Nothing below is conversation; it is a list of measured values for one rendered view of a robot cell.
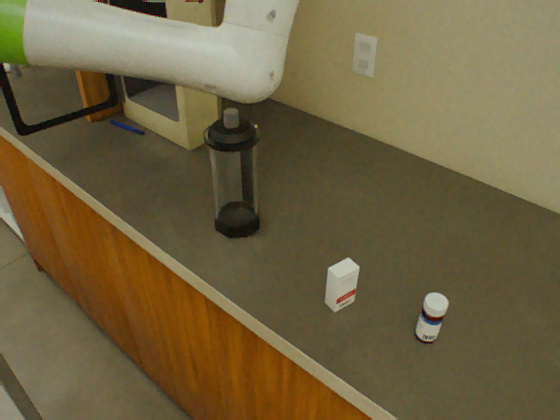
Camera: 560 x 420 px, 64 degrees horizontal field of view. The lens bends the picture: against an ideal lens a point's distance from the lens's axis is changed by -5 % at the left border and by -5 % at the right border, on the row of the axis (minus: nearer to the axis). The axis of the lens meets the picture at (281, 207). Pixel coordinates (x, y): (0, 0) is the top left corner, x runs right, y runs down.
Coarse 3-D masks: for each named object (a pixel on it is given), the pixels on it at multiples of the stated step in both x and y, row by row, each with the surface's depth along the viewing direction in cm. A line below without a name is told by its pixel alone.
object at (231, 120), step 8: (224, 112) 86; (232, 112) 86; (224, 120) 87; (232, 120) 86; (240, 120) 90; (216, 128) 87; (224, 128) 87; (232, 128) 87; (240, 128) 87; (248, 128) 88; (216, 136) 86; (224, 136) 86; (232, 136) 86; (240, 136) 86; (248, 136) 87
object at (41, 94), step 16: (16, 80) 116; (32, 80) 119; (48, 80) 122; (64, 80) 125; (80, 80) 128; (96, 80) 131; (16, 96) 118; (32, 96) 121; (48, 96) 124; (64, 96) 127; (80, 96) 130; (96, 96) 133; (32, 112) 123; (48, 112) 126; (64, 112) 129
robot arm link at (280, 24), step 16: (240, 0) 63; (256, 0) 62; (272, 0) 62; (288, 0) 63; (224, 16) 66; (240, 16) 64; (256, 16) 63; (272, 16) 64; (288, 16) 65; (272, 32) 65; (288, 32) 67
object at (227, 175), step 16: (208, 128) 90; (256, 128) 90; (224, 144) 86; (240, 144) 86; (256, 144) 88; (224, 160) 88; (240, 160) 88; (256, 160) 92; (224, 176) 90; (240, 176) 90; (256, 176) 95; (224, 192) 93; (240, 192) 93; (256, 192) 96; (224, 208) 95; (240, 208) 95; (256, 208) 99; (224, 224) 98; (240, 224) 97
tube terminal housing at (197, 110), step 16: (176, 0) 104; (208, 0) 111; (176, 16) 106; (192, 16) 110; (208, 16) 113; (192, 96) 120; (208, 96) 125; (128, 112) 142; (144, 112) 135; (192, 112) 123; (208, 112) 127; (160, 128) 133; (176, 128) 127; (192, 128) 125; (192, 144) 128
